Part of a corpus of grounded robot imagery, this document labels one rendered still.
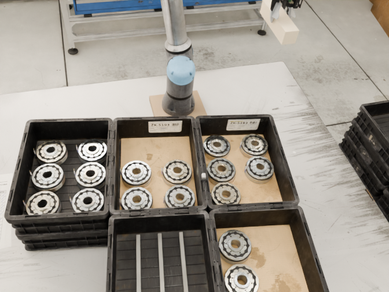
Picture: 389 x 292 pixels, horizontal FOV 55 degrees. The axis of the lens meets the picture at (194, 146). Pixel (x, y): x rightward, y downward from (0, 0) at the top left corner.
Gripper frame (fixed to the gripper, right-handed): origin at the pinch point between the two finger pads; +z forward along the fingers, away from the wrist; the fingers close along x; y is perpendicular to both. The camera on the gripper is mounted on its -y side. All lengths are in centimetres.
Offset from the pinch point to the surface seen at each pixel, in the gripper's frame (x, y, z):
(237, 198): -38, 66, 23
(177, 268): -63, 84, 27
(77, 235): -91, 65, 29
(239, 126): -27, 37, 21
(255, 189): -29, 62, 26
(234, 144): -30, 41, 26
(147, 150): -63, 37, 26
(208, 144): -41, 41, 24
